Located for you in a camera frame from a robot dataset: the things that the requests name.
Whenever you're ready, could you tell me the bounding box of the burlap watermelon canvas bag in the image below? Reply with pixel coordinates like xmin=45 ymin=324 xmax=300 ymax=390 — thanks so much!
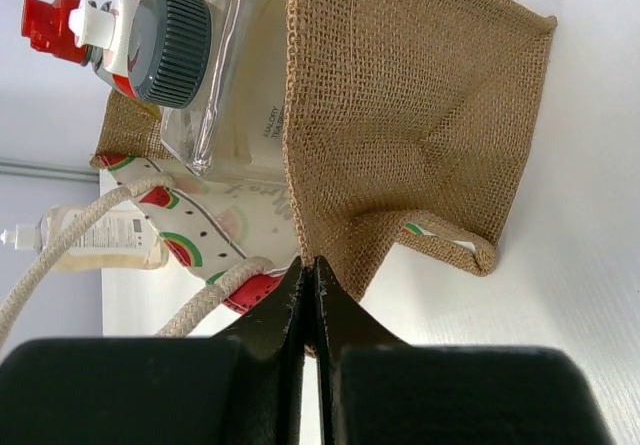
xmin=1 ymin=0 xmax=557 ymax=337

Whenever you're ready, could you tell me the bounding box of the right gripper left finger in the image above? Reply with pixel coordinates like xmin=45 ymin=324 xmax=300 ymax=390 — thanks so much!
xmin=1 ymin=262 xmax=306 ymax=444

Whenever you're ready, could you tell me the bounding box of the grey cap clear bottle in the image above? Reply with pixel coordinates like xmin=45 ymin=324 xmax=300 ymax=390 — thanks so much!
xmin=97 ymin=0 xmax=296 ymax=182

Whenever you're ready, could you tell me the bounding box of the red cap yellow bottle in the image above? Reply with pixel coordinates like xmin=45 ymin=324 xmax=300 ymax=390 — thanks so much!
xmin=21 ymin=0 xmax=92 ymax=66

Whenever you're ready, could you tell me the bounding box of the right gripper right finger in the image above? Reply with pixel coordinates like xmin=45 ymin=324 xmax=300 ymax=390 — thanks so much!
xmin=312 ymin=257 xmax=612 ymax=444

